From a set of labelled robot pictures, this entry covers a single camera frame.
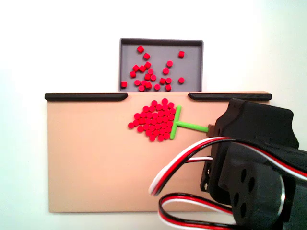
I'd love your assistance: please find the green T-shaped pusher tool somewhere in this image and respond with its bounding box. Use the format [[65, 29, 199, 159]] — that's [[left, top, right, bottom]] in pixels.
[[169, 105, 216, 140]]

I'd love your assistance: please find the heap of red granules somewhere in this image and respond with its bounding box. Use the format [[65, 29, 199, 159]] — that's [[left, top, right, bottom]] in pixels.
[[128, 98, 176, 142]]

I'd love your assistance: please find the grey rectangular tray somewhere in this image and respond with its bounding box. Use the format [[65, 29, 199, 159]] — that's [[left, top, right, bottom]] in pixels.
[[119, 37, 204, 92]]

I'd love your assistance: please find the beige flat board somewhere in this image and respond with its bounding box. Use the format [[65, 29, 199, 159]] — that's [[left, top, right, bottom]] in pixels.
[[45, 91, 272, 214]]

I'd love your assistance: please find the black edge rail strip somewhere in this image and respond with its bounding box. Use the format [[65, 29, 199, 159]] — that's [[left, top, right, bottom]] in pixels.
[[44, 93, 129, 101], [188, 92, 272, 101]]

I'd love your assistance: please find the red white black servo cable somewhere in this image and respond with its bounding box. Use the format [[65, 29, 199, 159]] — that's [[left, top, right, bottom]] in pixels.
[[158, 193, 242, 230], [148, 136, 307, 196]]

